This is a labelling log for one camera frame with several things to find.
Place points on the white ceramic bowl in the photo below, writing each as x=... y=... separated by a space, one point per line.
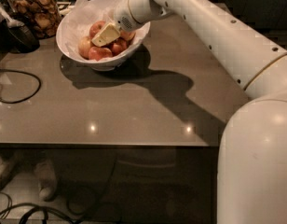
x=89 y=35

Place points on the front red apple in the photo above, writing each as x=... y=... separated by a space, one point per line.
x=96 y=53

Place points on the glass jar of dried chips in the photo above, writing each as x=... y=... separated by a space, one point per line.
x=43 y=15

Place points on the red apple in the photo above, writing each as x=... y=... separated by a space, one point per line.
x=118 y=46
x=96 y=53
x=95 y=28

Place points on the white shoe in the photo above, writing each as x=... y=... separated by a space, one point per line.
x=7 y=168
x=47 y=180

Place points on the white shoe right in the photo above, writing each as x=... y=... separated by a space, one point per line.
x=47 y=180

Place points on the white shoe left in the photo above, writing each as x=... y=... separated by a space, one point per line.
x=7 y=168

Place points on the back right yellow-red apple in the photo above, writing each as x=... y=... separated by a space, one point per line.
x=128 y=36

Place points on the top red apple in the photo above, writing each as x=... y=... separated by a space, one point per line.
x=95 y=28

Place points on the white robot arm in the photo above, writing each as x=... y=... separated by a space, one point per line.
x=252 y=162

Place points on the left pale apple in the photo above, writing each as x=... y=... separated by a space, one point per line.
x=84 y=46

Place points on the black appliance with scoop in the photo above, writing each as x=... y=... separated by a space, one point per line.
x=20 y=37

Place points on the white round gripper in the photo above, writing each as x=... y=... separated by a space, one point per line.
x=122 y=15

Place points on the right lower red apple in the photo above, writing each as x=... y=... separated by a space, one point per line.
x=118 y=46

